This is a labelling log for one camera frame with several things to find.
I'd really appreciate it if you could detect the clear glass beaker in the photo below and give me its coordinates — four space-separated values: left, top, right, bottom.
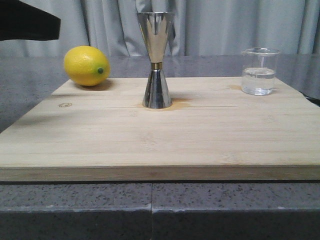
241 47 280 96

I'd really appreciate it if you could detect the grey curtain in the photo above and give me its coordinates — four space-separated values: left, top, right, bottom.
0 0 320 57

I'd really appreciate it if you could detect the light wooden cutting board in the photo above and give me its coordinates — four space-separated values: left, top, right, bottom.
0 77 320 182

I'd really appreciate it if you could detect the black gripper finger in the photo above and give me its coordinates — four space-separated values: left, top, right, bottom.
0 0 61 41

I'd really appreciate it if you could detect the yellow lemon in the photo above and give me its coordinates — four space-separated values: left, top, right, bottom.
63 45 111 87

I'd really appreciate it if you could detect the steel double jigger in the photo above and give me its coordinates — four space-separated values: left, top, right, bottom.
137 12 174 109

